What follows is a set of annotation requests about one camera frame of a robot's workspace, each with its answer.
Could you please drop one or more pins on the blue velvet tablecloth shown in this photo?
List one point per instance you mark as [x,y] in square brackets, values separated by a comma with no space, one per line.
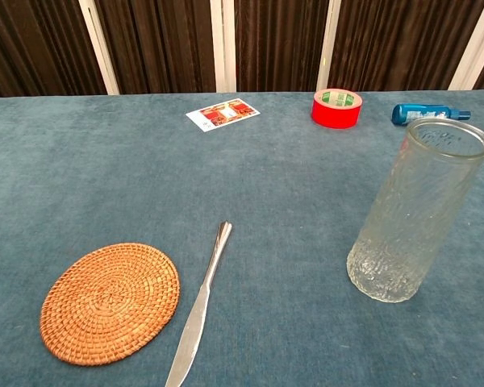
[266,181]

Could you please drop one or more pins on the textured clear glass vase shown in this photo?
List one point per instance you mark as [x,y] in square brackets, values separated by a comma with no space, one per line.
[407,242]

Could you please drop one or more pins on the red and white printed card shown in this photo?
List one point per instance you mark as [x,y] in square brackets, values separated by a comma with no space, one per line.
[224,114]

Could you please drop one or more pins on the red tape roll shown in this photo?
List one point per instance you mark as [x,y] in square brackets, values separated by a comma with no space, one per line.
[332,116]

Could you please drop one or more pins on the silver butter knife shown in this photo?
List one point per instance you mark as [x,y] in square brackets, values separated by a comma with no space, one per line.
[195,318]

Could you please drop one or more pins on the dark brown pleated curtain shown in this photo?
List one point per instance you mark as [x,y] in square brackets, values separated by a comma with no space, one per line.
[165,44]

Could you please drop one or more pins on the round woven rattan coaster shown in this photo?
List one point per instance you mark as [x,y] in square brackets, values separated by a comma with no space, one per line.
[109,304]

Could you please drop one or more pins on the blue spray bottle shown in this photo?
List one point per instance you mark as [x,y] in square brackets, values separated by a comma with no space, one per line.
[417,110]

